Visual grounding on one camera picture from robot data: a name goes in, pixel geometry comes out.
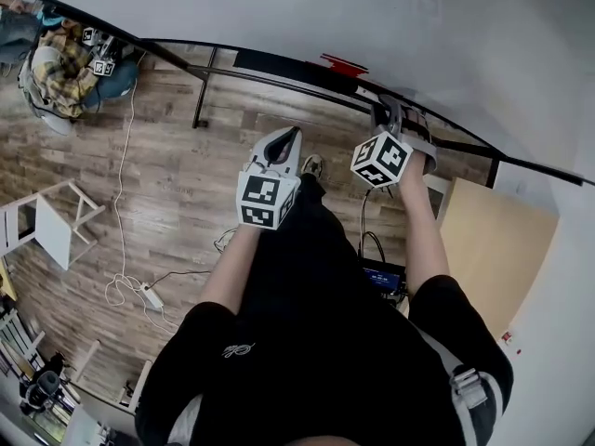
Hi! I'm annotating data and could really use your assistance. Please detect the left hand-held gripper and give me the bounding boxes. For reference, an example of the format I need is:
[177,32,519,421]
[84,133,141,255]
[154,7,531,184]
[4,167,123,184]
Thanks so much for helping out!
[236,125,306,230]

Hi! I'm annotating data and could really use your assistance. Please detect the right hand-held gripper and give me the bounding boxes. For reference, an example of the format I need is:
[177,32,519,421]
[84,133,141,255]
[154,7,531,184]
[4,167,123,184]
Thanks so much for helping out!
[350,93,441,189]

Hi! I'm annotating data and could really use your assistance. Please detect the person's right forearm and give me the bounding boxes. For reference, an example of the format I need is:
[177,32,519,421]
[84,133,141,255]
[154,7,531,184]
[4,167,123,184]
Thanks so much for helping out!
[398,154,453,299]

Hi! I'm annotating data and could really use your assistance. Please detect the person's left forearm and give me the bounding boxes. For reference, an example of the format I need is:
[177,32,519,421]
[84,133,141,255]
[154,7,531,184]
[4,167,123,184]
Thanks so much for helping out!
[197,223,262,316]

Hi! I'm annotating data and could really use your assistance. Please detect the black whiteboard stand leg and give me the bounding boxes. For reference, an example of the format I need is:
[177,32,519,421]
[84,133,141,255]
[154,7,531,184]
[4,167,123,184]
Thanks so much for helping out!
[192,46,220,130]

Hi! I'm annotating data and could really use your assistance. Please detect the person's right hand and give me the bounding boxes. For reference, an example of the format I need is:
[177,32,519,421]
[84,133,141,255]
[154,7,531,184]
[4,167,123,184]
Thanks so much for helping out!
[404,108,433,144]

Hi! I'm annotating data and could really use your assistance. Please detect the person's beige shoe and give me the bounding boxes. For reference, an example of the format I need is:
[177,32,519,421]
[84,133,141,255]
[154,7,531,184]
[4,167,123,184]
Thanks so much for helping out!
[298,153,325,178]

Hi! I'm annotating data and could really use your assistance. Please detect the person's black trousers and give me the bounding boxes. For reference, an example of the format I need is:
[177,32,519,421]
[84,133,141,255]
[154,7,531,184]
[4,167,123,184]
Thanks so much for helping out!
[241,172,368,324]

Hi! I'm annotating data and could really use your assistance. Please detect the black screen device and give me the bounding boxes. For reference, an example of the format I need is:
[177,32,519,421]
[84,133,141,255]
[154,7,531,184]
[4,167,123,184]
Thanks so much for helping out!
[359,256,409,302]

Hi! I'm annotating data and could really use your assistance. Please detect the white power strip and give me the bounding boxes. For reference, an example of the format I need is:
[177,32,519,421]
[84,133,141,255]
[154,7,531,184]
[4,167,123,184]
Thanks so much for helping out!
[139,282,165,311]

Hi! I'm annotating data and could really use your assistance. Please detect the light wooden board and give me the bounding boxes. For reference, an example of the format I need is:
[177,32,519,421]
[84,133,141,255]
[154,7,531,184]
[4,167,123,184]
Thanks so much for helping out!
[438,176,561,339]

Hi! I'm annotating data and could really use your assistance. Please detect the person's black shirt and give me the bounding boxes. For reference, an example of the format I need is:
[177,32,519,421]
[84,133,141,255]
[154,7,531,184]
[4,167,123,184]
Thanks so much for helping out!
[134,274,515,446]

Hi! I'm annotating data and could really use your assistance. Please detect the white wooden chair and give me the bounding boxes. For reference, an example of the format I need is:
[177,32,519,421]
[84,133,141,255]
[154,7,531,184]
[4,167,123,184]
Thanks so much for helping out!
[0,178,107,272]

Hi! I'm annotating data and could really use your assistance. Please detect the black round device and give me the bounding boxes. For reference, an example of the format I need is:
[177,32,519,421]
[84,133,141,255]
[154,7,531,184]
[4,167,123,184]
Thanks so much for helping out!
[19,353,73,413]

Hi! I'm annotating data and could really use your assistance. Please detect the thin black cable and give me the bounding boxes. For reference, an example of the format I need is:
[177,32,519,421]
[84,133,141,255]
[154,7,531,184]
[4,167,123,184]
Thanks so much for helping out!
[147,225,238,293]

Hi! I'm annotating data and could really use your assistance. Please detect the black looped cable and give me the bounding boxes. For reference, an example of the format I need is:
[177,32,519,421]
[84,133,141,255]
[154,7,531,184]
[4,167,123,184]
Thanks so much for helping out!
[356,186,396,260]

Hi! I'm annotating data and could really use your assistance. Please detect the white power cable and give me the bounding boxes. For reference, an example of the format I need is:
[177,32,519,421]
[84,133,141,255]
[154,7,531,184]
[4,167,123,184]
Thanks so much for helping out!
[103,75,183,330]

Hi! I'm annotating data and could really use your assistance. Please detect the light wooden frame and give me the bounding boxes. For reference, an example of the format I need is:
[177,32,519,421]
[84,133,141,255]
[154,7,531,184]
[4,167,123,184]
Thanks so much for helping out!
[69,339,155,413]

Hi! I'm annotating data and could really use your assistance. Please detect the grey shoulder strap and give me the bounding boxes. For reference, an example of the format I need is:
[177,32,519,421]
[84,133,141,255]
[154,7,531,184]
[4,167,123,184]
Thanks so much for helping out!
[413,325,506,436]

